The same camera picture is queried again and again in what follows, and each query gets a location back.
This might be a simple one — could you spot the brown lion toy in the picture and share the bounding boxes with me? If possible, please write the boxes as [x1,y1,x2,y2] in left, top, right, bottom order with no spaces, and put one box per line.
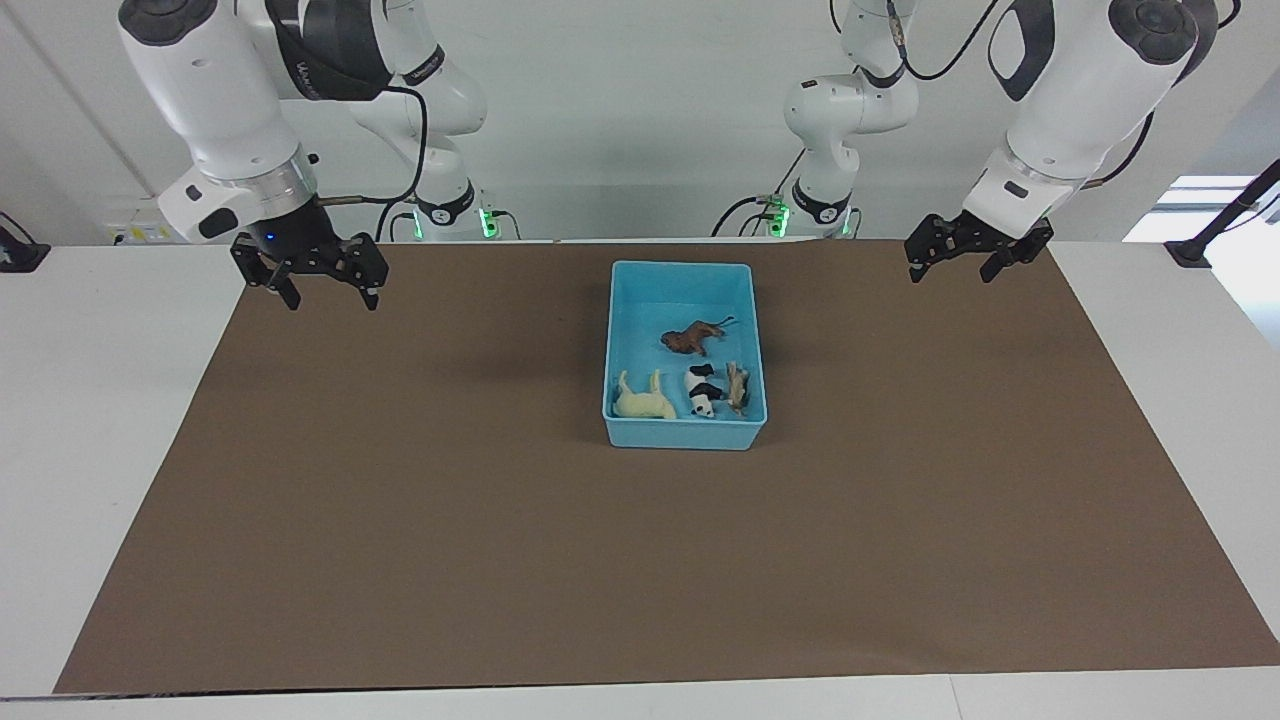
[660,316,735,359]

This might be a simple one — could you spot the black and white panda toy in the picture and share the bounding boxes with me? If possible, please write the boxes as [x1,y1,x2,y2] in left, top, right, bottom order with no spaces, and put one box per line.
[684,363,729,419]

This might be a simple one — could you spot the cream alpaca toy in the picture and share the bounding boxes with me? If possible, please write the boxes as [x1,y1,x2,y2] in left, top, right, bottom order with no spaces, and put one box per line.
[612,369,679,421]

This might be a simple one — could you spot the light blue storage box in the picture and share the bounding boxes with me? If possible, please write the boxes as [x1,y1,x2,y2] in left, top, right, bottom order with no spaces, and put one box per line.
[602,261,769,452]

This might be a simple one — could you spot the small black table clamp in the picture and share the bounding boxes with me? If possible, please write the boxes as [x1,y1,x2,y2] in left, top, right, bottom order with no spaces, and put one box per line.
[0,212,51,273]

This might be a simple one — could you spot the brown table mat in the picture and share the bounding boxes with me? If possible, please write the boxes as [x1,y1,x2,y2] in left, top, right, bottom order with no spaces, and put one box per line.
[53,240,1280,695]

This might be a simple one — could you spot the black right base cable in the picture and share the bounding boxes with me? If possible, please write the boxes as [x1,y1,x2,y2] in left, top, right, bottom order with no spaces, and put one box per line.
[385,195,523,242]

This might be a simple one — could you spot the black base cable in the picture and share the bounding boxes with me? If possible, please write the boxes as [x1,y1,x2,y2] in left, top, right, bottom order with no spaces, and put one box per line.
[385,195,523,242]
[712,150,811,239]

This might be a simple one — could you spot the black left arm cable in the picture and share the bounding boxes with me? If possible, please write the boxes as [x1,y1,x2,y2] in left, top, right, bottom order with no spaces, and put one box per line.
[830,0,1003,83]

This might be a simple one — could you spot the black left base cable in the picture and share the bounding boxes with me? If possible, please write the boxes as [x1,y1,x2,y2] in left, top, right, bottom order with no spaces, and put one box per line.
[712,150,811,239]

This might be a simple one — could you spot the black camera stand pole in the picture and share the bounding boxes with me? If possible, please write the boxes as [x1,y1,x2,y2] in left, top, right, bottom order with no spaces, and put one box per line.
[1165,158,1280,269]

